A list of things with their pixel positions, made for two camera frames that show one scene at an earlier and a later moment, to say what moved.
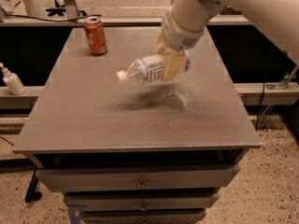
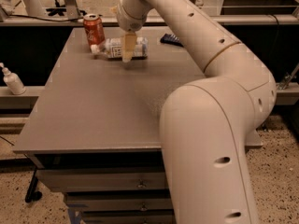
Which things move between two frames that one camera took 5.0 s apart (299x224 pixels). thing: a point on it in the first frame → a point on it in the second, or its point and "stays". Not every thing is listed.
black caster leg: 32,194 stays
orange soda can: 93,28 stays
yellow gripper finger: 160,46 → 115,9
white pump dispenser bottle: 12,81 stays
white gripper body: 175,36 → 131,23
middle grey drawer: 139,201 stays
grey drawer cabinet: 122,153 stays
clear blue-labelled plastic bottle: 149,69 → 113,48
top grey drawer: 104,178 stays
